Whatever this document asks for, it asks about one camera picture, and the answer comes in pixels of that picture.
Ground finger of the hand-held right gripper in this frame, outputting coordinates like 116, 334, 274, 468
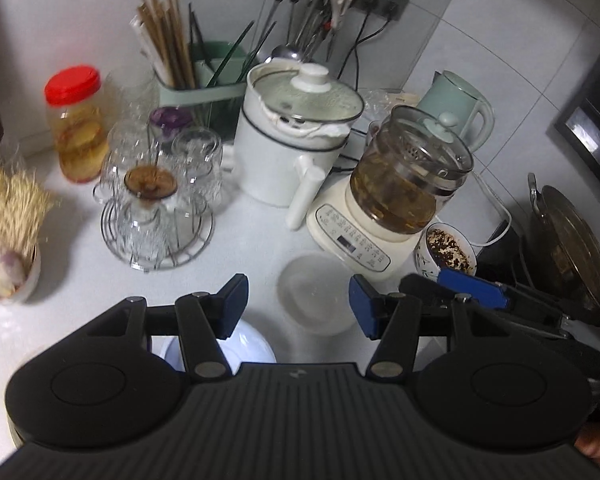
437, 268, 512, 310
399, 274, 462, 311

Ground bundle of wooden chopsticks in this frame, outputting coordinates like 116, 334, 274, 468
130, 0, 196, 91

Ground metal wok with lid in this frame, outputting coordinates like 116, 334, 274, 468
522, 172, 600, 321

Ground light blue bowl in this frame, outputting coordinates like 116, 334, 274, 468
155, 317, 278, 373

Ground patterned bowl with grains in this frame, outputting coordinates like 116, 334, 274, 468
414, 222, 478, 281

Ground dark range hood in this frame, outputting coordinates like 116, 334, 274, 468
552, 10, 600, 196

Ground clear glass jar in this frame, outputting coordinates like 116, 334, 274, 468
102, 62, 161, 126

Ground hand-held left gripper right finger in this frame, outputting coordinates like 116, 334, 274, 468
348, 275, 518, 380

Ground metal ladle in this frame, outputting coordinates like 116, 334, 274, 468
270, 0, 331, 63

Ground clear glass cup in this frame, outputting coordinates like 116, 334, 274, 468
172, 127, 226, 201
100, 120, 153, 201

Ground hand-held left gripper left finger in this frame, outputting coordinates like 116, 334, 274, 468
85, 274, 249, 380

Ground dried straw bundle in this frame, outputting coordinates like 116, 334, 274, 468
0, 155, 56, 261

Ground dark chopsticks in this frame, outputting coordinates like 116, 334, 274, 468
187, 2, 276, 86

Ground white bowl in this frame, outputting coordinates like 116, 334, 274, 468
277, 254, 361, 337

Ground green chopstick holder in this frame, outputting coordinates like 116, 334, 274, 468
152, 40, 251, 131

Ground white kettle cable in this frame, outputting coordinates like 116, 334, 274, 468
470, 170, 513, 248

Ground purple cup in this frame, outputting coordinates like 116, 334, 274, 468
147, 106, 195, 143

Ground mint green electric kettle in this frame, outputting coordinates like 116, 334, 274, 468
415, 70, 496, 153

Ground red-lid glass jar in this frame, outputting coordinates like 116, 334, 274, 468
44, 64, 110, 185

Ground white electric cooking pot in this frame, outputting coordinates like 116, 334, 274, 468
230, 57, 366, 231

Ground black power cable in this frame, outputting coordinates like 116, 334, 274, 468
340, 7, 396, 91

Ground clear plastic bag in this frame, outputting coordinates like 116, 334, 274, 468
360, 87, 421, 128

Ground cream kettle base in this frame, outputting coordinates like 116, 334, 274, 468
306, 187, 443, 273

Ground glass health kettle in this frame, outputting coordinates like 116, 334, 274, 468
350, 105, 476, 233

